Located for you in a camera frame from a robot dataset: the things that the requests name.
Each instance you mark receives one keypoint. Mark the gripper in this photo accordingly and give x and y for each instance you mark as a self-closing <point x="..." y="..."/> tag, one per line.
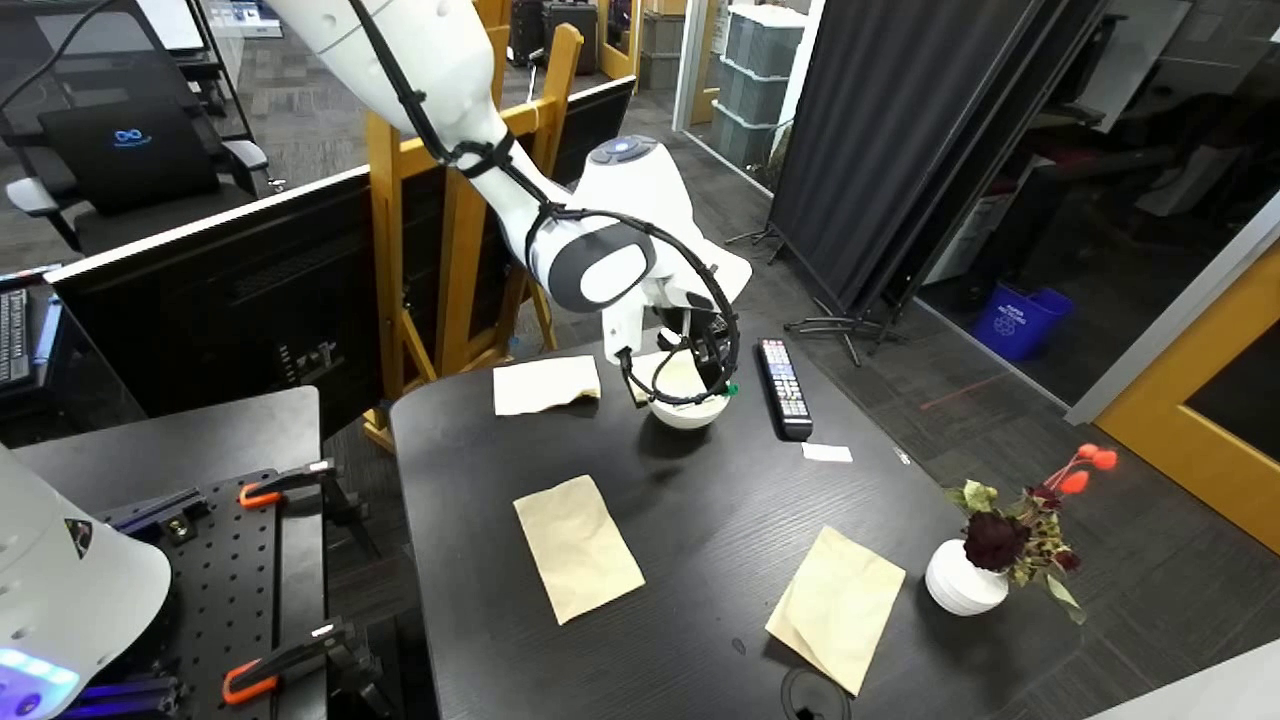
<point x="712" y="338"/>

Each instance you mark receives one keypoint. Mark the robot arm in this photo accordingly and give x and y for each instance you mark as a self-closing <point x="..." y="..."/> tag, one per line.
<point x="450" y="60"/>

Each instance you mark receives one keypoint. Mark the white bowl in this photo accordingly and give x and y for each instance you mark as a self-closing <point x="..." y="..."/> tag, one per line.
<point x="690" y="412"/>

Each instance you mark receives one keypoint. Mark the black remote control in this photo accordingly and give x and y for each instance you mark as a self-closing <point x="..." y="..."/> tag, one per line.
<point x="785" y="390"/>

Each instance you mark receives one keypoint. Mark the small white paper slip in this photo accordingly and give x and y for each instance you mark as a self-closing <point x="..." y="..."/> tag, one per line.
<point x="827" y="453"/>

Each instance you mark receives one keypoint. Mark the white paper napkin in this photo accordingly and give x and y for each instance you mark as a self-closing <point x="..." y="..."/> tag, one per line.
<point x="540" y="385"/>

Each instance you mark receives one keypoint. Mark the brown paper bag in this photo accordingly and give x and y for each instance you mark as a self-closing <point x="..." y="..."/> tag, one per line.
<point x="840" y="605"/>
<point x="580" y="550"/>

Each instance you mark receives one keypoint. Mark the stack of grey storage bins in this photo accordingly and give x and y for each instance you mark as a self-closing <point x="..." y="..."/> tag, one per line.
<point x="755" y="85"/>

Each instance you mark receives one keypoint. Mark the wooden easel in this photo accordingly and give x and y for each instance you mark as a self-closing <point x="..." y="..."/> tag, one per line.
<point x="455" y="250"/>

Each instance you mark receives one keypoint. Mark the black curtain screen on stand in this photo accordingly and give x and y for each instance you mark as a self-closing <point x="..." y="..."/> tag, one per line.
<point x="890" y="130"/>

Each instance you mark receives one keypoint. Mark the blue recycling bin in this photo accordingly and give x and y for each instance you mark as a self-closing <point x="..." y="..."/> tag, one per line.
<point x="1015" y="320"/>

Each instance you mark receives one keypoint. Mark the black case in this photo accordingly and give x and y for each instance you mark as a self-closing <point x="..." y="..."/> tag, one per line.
<point x="568" y="35"/>

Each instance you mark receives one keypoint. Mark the white vase with flowers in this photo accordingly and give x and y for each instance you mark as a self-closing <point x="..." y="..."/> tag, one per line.
<point x="965" y="585"/>

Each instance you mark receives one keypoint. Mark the orange and black clamp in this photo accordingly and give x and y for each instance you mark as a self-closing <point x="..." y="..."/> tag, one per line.
<point x="285" y="482"/>
<point x="290" y="660"/>

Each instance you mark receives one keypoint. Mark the yellow door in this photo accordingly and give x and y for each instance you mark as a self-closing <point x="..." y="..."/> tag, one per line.
<point x="1190" y="420"/>

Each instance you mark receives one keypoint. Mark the large black monitor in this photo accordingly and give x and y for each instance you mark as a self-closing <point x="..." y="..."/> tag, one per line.
<point x="220" y="300"/>

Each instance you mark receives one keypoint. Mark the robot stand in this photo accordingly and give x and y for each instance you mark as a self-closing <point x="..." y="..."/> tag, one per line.
<point x="230" y="560"/>

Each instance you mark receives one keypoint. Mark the office chair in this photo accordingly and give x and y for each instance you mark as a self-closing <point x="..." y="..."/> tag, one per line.
<point x="110" y="215"/>

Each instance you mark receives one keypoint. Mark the keyboard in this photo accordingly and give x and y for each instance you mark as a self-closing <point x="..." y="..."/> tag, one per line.
<point x="12" y="335"/>

